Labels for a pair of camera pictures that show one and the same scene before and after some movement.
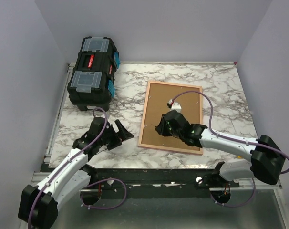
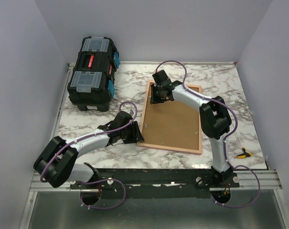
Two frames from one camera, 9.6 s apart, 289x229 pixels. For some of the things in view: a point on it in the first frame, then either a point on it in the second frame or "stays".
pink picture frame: x=158 y=95 stays
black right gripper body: x=165 y=130 → x=160 y=88
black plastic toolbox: x=92 y=84 stays
